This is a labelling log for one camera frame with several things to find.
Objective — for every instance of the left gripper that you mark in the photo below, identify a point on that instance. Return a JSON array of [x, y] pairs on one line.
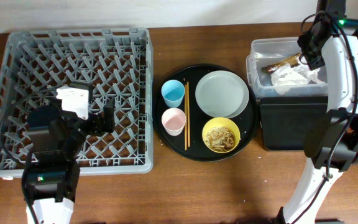
[[97, 126]]

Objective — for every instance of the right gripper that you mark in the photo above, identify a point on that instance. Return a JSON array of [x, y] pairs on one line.
[[302, 40]]

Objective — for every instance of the brown coffee sachet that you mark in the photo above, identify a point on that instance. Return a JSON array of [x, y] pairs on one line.
[[292, 61]]

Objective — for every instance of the white napkin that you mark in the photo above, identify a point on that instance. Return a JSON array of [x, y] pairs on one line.
[[287, 77]]

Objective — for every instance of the pink plastic cup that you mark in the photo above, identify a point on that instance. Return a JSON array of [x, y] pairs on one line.
[[173, 121]]

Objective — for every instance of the blue plastic cup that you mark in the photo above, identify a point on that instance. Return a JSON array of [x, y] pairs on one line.
[[173, 92]]

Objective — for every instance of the wooden chopstick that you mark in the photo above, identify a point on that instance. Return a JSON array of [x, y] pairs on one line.
[[188, 114], [185, 118]]

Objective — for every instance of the grey plate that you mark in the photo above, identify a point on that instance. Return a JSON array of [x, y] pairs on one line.
[[222, 94]]

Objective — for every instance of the food scraps and rice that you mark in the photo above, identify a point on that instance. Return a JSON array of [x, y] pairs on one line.
[[220, 139]]

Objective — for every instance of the yellow bowl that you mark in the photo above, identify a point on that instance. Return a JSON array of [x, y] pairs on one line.
[[228, 123]]

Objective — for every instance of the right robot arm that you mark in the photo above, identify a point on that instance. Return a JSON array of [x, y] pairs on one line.
[[331, 146]]

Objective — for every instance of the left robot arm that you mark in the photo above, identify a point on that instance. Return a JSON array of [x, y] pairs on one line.
[[58, 131]]

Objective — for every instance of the grey dishwasher rack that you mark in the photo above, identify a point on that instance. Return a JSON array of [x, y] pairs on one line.
[[117, 62]]

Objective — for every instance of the clear plastic bin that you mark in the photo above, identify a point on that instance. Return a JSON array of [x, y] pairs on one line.
[[269, 51]]

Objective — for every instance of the black rectangular tray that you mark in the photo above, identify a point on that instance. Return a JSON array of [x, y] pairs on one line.
[[286, 120]]

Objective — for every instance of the round black tray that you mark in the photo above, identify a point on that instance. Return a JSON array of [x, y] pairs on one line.
[[247, 121]]

